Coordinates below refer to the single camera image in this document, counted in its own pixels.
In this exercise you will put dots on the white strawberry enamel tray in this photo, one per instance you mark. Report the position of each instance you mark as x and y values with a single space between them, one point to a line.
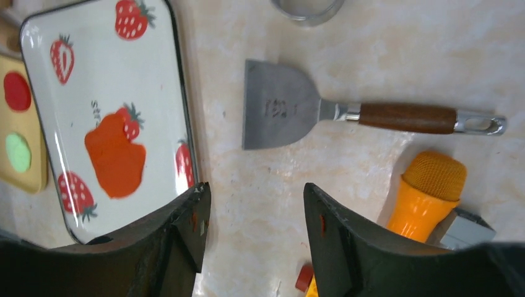
94 58

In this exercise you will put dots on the yellow plastic tray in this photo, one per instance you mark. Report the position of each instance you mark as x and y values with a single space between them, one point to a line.
26 124

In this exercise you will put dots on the green dough disc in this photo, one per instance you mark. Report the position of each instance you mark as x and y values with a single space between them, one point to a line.
18 152

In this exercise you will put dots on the red dough disc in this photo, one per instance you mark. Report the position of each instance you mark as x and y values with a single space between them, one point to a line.
16 92

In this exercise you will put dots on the yellow red toy block car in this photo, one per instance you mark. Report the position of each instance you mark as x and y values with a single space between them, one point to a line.
306 282

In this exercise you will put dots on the grey toy bar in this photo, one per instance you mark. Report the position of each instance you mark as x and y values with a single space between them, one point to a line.
462 229

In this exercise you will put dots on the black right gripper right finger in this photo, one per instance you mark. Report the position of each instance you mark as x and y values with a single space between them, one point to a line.
353 256

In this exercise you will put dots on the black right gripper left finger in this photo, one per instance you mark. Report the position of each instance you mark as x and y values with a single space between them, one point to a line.
157 255

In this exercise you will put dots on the orange dough disc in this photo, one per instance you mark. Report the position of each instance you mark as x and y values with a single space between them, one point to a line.
118 163

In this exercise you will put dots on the steel scraper wooden handle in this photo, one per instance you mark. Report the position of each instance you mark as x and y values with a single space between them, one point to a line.
282 105

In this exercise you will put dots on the orange toy microphone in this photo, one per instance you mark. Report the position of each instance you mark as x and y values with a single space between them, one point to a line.
429 189

